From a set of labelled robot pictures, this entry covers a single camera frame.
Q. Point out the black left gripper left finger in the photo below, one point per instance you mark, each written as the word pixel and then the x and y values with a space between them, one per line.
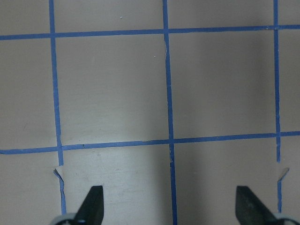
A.
pixel 91 211

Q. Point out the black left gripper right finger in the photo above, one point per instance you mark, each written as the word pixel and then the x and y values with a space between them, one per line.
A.
pixel 249 209

